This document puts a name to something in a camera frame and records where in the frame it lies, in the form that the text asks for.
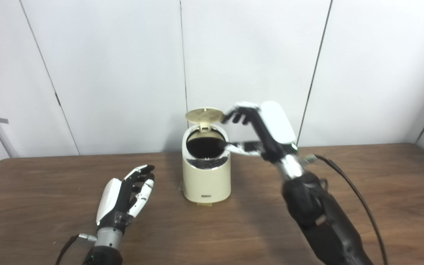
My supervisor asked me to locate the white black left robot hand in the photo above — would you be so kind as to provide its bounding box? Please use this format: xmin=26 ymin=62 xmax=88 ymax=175
xmin=96 ymin=165 xmax=155 ymax=230

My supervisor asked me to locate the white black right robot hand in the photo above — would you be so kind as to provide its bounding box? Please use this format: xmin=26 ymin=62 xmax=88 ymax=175
xmin=221 ymin=101 xmax=299 ymax=162

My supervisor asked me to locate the round cream bin lid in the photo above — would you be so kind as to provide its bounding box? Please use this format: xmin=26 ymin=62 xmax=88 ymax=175
xmin=185 ymin=107 xmax=225 ymax=132

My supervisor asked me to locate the cream-colored cylindrical bin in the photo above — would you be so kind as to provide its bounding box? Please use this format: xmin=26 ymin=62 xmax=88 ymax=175
xmin=181 ymin=124 xmax=232 ymax=206

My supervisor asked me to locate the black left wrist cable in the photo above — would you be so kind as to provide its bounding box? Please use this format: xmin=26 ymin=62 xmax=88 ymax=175
xmin=54 ymin=233 xmax=98 ymax=265

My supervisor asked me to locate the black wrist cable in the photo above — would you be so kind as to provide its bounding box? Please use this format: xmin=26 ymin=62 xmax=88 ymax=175
xmin=54 ymin=233 xmax=98 ymax=265
xmin=302 ymin=155 xmax=388 ymax=265

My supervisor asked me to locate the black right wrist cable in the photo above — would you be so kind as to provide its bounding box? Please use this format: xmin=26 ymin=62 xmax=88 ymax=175
xmin=302 ymin=155 xmax=388 ymax=265

